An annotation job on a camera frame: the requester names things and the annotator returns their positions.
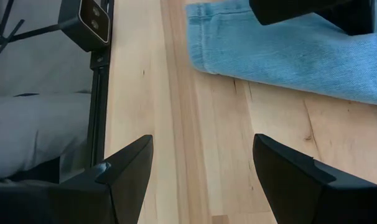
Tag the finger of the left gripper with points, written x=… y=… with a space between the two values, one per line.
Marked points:
x=278 y=9
x=356 y=18

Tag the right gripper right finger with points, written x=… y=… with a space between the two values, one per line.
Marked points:
x=282 y=177

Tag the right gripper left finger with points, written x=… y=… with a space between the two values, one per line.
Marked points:
x=129 y=174

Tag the light blue denim garment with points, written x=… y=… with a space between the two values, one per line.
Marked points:
x=269 y=56

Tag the black table-level camera box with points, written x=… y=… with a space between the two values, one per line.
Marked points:
x=82 y=25

